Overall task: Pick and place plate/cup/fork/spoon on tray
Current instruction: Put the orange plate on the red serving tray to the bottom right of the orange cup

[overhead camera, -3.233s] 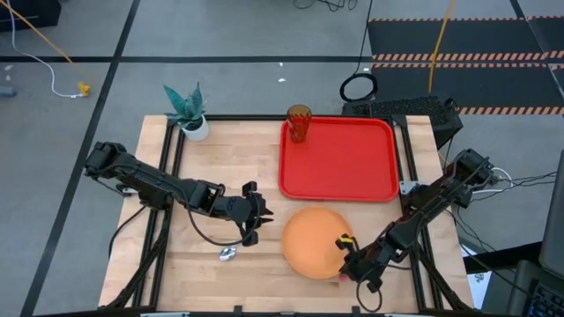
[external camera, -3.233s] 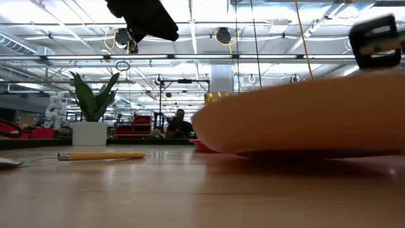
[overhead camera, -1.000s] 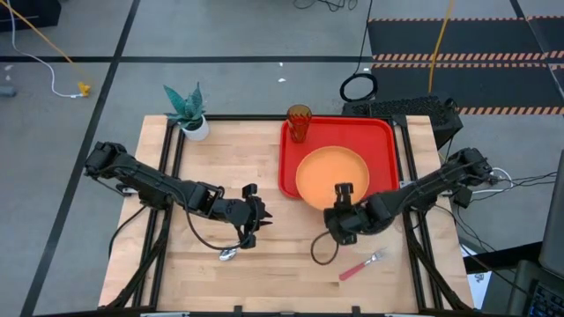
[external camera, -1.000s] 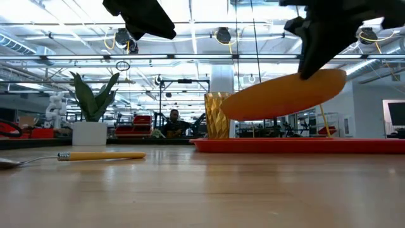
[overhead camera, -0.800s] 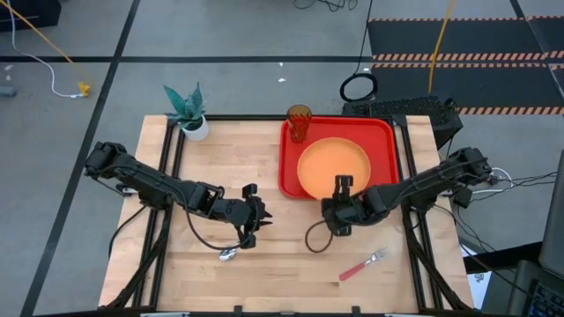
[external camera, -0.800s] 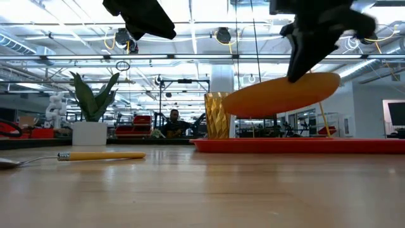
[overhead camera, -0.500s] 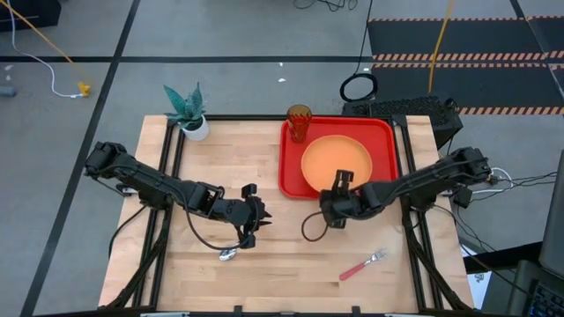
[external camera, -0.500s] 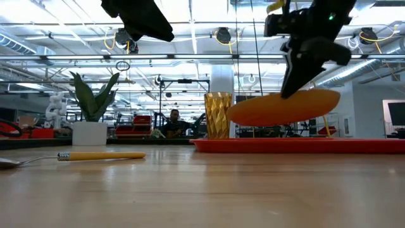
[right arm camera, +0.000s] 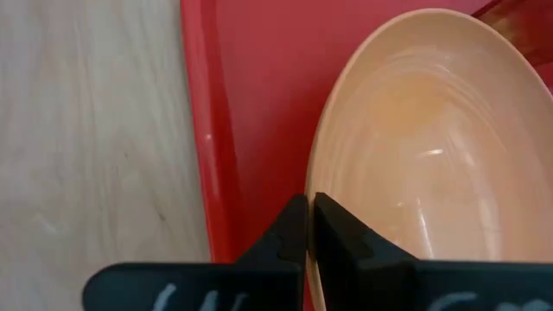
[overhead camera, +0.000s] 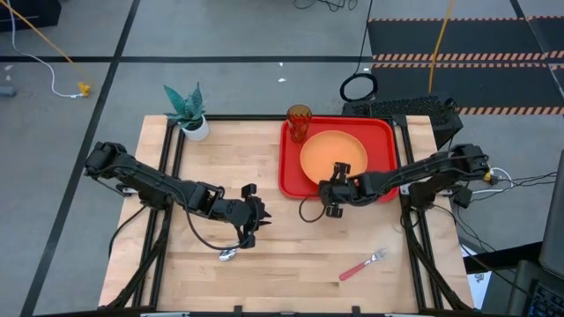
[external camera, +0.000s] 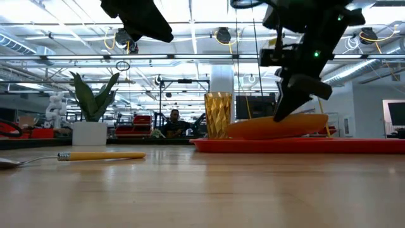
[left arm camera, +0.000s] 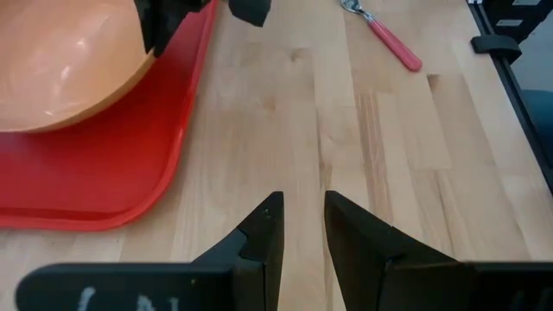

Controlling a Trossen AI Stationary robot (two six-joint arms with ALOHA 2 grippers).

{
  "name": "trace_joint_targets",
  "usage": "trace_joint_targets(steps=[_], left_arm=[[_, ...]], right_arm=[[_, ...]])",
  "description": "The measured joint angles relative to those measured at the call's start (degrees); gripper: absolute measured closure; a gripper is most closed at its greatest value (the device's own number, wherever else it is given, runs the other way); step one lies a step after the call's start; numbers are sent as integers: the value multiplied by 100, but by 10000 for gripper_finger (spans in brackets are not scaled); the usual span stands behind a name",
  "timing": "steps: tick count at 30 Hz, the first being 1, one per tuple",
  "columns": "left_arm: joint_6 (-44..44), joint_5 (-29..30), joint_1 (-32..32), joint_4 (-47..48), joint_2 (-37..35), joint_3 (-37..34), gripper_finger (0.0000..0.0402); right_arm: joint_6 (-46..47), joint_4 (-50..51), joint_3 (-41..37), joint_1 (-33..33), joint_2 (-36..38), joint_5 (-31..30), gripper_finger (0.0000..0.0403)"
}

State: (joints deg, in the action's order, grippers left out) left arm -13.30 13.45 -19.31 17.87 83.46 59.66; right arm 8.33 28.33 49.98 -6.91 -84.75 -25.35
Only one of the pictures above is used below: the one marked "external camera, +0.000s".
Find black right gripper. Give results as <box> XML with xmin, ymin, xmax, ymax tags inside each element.
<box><xmin>259</xmin><ymin>18</ymin><xmax>349</xmax><ymax>123</ymax></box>

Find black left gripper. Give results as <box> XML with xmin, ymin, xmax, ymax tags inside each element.
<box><xmin>100</xmin><ymin>0</ymin><xmax>174</xmax><ymax>44</ymax></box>

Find orange plate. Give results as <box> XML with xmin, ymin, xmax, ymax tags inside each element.
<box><xmin>226</xmin><ymin>113</ymin><xmax>329</xmax><ymax>140</ymax></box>

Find amber faceted plastic cup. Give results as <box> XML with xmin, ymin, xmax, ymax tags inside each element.
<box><xmin>204</xmin><ymin>92</ymin><xmax>233</xmax><ymax>140</ymax></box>

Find yellow-handled metal spoon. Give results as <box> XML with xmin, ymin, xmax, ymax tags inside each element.
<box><xmin>0</xmin><ymin>151</ymin><xmax>147</xmax><ymax>170</ymax></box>

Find red plastic tray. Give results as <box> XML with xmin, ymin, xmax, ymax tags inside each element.
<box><xmin>189</xmin><ymin>137</ymin><xmax>405</xmax><ymax>155</ymax></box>

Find black monitor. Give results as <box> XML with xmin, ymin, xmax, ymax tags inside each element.
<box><xmin>235</xmin><ymin>94</ymin><xmax>277</xmax><ymax>120</ymax></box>

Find white column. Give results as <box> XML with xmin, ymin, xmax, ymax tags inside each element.
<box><xmin>210</xmin><ymin>65</ymin><xmax>235</xmax><ymax>123</ymax></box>

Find green artificial plant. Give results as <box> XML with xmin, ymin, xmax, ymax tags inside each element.
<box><xmin>70</xmin><ymin>72</ymin><xmax>120</xmax><ymax>123</ymax></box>

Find red storage bins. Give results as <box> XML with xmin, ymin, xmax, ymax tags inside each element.
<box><xmin>115</xmin><ymin>115</ymin><xmax>153</xmax><ymax>137</ymax></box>

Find person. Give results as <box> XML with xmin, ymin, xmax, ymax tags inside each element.
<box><xmin>161</xmin><ymin>109</ymin><xmax>192</xmax><ymax>139</ymax></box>

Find white plant pot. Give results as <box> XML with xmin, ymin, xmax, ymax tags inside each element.
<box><xmin>72</xmin><ymin>122</ymin><xmax>108</xmax><ymax>146</ymax></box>

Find white robot figure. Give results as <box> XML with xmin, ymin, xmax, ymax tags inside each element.
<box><xmin>45</xmin><ymin>91</ymin><xmax>68</xmax><ymax>129</ymax></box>

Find black ceiling cable reel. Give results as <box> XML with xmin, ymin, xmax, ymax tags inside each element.
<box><xmin>360</xmin><ymin>27</ymin><xmax>379</xmax><ymax>46</ymax></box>
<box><xmin>115</xmin><ymin>28</ymin><xmax>139</xmax><ymax>54</ymax></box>
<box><xmin>216</xmin><ymin>27</ymin><xmax>232</xmax><ymax>45</ymax></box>

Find silver ventilation duct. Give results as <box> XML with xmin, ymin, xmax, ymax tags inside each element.
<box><xmin>322</xmin><ymin>37</ymin><xmax>405</xmax><ymax>88</ymax></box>

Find black stand frame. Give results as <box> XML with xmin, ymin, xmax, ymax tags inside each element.
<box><xmin>157</xmin><ymin>79</ymin><xmax>211</xmax><ymax>129</ymax></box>

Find dark wall screen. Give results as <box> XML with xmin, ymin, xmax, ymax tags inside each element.
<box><xmin>382</xmin><ymin>99</ymin><xmax>405</xmax><ymax>128</ymax></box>

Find black aluminium table frame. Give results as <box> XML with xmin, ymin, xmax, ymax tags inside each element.
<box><xmin>0</xmin><ymin>137</ymin><xmax>194</xmax><ymax>151</ymax></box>

